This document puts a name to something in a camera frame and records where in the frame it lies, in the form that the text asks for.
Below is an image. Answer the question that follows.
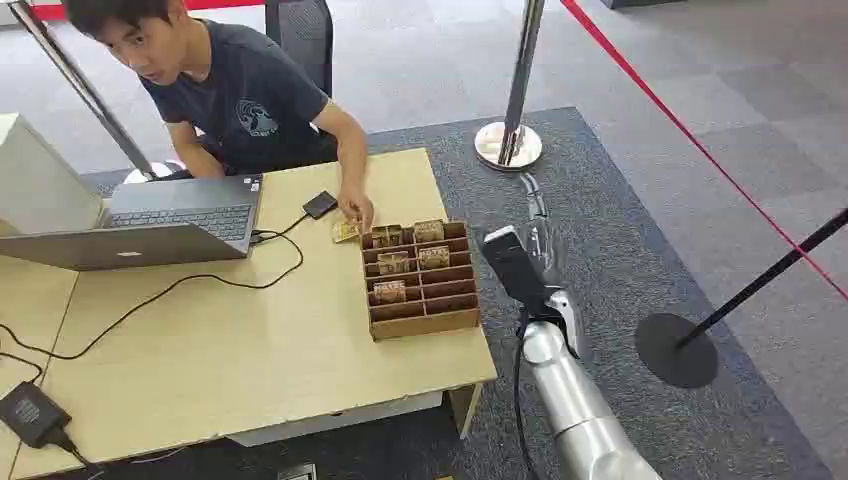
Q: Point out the person's left hand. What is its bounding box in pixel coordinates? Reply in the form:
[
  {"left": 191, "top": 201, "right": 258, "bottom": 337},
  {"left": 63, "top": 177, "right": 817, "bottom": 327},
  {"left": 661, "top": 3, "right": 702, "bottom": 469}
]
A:
[{"left": 336, "top": 184, "right": 376, "bottom": 234}]

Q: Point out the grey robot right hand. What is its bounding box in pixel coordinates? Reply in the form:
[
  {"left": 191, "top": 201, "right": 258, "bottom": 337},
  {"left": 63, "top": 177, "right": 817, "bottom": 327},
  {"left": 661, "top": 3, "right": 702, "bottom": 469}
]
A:
[{"left": 519, "top": 172, "right": 587, "bottom": 360}]

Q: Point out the printed card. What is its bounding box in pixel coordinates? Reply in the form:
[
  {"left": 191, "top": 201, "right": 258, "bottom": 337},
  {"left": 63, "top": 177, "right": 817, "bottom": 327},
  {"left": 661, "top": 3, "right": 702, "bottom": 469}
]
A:
[
  {"left": 372, "top": 225, "right": 405, "bottom": 250},
  {"left": 417, "top": 245, "right": 452, "bottom": 271},
  {"left": 413, "top": 219, "right": 446, "bottom": 244},
  {"left": 331, "top": 217, "right": 363, "bottom": 245},
  {"left": 372, "top": 280, "right": 407, "bottom": 306},
  {"left": 376, "top": 250, "right": 412, "bottom": 276}
]

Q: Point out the small black card reader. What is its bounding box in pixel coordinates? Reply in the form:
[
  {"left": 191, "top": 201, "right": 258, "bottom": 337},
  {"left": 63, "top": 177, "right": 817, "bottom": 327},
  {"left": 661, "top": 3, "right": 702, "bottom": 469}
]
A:
[{"left": 301, "top": 190, "right": 340, "bottom": 221}]

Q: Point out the dark grey carpet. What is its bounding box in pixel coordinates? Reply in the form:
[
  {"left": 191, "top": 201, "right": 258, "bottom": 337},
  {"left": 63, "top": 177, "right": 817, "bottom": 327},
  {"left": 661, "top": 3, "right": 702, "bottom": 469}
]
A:
[{"left": 79, "top": 106, "right": 837, "bottom": 480}]

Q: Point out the wooden card box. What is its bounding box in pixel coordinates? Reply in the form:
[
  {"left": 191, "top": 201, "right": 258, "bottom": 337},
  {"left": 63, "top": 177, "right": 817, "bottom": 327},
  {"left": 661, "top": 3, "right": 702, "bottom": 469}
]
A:
[{"left": 359, "top": 219, "right": 482, "bottom": 343}]

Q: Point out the person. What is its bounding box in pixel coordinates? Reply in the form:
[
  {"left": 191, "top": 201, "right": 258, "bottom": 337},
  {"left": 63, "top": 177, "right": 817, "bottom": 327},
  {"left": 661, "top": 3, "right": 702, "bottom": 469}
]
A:
[{"left": 62, "top": 0, "right": 376, "bottom": 233}]

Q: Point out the pale wooden desk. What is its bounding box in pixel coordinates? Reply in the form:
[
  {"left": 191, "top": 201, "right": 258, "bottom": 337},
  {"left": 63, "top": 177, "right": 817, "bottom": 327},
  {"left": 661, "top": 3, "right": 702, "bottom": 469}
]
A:
[
  {"left": 0, "top": 218, "right": 81, "bottom": 480},
  {"left": 7, "top": 146, "right": 499, "bottom": 480}
]

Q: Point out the dark office chair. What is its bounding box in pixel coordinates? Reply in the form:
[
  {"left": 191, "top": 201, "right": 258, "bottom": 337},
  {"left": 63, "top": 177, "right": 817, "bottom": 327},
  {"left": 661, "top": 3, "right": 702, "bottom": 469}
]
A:
[{"left": 264, "top": 0, "right": 335, "bottom": 99}]

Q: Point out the grey laptop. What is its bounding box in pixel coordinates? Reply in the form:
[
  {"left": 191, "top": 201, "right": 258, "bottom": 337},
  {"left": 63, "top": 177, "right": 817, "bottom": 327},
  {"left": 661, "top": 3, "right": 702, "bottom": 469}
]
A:
[{"left": 0, "top": 173, "right": 265, "bottom": 272}]

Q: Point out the red barrier belt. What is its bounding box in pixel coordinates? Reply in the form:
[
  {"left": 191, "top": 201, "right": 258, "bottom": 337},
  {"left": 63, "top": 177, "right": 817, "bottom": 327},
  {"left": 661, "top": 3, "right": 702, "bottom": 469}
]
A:
[
  {"left": 559, "top": 0, "right": 848, "bottom": 304},
  {"left": 29, "top": 0, "right": 268, "bottom": 22}
]

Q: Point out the white box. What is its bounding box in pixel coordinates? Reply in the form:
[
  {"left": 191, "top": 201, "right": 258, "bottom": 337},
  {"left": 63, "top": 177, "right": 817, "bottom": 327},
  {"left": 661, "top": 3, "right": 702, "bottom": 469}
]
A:
[{"left": 0, "top": 112, "right": 107, "bottom": 237}]

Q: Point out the black power adapter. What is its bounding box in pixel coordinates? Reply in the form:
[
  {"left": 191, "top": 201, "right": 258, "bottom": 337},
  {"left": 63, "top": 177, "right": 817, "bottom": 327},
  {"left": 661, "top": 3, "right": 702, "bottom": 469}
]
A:
[{"left": 0, "top": 380, "right": 73, "bottom": 451}]

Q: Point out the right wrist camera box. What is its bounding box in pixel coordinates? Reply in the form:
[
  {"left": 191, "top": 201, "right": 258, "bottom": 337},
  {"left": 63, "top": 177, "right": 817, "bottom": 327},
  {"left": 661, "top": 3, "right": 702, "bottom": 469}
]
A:
[{"left": 480, "top": 225, "right": 552, "bottom": 314}]

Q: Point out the short black reader cable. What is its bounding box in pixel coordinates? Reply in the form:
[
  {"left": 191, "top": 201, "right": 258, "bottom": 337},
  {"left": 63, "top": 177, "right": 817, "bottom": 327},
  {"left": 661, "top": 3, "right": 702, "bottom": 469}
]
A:
[{"left": 249, "top": 211, "right": 313, "bottom": 247}]

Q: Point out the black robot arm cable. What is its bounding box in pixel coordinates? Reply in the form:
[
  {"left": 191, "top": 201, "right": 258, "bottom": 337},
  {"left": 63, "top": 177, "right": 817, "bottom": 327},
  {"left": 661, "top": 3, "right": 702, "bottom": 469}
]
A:
[{"left": 511, "top": 309, "right": 539, "bottom": 480}]

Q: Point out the black stanchion post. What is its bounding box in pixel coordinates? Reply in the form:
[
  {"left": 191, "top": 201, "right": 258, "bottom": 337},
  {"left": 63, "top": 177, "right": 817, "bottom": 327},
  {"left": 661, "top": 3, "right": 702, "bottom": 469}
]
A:
[{"left": 633, "top": 207, "right": 848, "bottom": 391}]

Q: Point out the chrome stanchion post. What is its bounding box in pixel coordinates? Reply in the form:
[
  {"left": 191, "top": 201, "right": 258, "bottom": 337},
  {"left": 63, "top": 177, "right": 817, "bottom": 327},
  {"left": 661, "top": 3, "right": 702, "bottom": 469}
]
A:
[
  {"left": 473, "top": 0, "right": 547, "bottom": 174},
  {"left": 6, "top": 0, "right": 187, "bottom": 185}
]

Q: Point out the long black power cable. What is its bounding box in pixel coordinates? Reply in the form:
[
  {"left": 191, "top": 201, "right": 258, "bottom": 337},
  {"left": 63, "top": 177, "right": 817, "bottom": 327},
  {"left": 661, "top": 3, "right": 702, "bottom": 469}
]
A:
[{"left": 0, "top": 231, "right": 306, "bottom": 363}]

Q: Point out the black adapter mains cable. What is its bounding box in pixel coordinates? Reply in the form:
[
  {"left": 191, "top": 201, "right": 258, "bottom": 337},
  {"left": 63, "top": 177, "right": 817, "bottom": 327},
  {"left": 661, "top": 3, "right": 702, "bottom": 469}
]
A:
[{"left": 46, "top": 429, "right": 109, "bottom": 480}]

